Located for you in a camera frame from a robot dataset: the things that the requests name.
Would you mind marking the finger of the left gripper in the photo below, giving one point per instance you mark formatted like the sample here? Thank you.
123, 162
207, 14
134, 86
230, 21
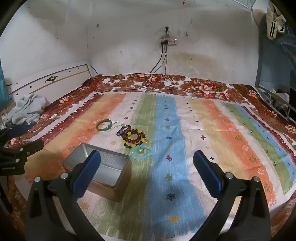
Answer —
22, 152

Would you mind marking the green jade bangle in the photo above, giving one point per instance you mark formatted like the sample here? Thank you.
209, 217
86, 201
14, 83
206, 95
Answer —
104, 125

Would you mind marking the metal rack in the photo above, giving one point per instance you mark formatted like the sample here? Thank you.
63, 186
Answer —
282, 102

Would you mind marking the striped colourful cloth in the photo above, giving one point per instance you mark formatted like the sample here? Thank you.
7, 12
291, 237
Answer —
166, 197

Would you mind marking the hanging white garment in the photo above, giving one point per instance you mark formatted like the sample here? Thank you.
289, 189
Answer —
275, 21

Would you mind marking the white headboard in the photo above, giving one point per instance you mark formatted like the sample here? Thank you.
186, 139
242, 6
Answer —
52, 83

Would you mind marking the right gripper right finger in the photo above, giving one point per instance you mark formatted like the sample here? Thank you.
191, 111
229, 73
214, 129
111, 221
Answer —
252, 219

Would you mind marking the metal tin box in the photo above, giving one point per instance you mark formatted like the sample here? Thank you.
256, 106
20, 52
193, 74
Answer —
107, 173

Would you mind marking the grey crumpled clothing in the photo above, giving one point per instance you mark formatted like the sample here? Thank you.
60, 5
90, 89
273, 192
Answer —
27, 109

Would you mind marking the white power strip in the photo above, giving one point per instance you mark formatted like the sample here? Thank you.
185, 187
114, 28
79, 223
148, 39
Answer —
168, 42

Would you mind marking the wall socket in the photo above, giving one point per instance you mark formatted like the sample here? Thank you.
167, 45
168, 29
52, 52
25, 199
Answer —
167, 29

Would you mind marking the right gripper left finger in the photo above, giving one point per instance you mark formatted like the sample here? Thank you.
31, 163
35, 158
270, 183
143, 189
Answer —
42, 218

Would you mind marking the floral red bedsheet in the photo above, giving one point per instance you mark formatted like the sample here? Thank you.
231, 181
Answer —
171, 85

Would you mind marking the blue curtain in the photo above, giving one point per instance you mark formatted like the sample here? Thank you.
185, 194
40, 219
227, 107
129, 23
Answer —
276, 61

